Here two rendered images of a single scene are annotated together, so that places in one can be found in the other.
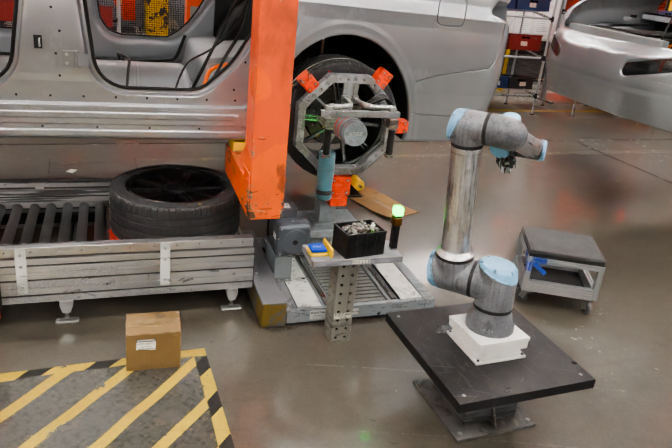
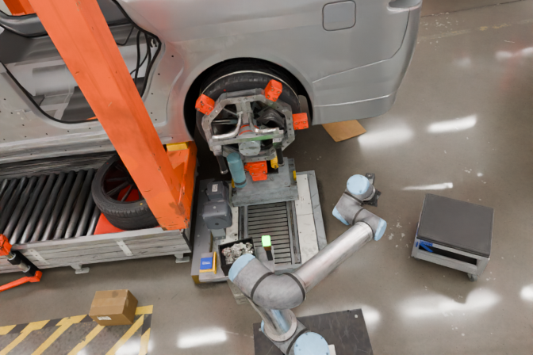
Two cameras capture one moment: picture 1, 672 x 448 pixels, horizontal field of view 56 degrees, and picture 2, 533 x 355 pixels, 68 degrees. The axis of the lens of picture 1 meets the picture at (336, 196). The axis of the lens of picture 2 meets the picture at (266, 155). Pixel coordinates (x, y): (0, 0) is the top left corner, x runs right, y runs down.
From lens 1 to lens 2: 2.02 m
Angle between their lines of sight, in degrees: 33
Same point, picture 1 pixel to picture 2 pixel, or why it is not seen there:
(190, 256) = (139, 242)
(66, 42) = (13, 105)
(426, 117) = (331, 106)
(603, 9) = not seen: outside the picture
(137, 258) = (104, 246)
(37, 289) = (53, 261)
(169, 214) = (120, 215)
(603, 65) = not seen: outside the picture
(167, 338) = (115, 315)
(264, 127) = (145, 185)
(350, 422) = not seen: outside the picture
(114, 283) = (97, 257)
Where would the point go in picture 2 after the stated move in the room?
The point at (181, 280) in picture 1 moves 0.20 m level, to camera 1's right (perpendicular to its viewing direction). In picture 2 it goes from (139, 253) to (165, 259)
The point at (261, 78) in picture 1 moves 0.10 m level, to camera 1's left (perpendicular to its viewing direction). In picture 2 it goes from (124, 158) to (108, 154)
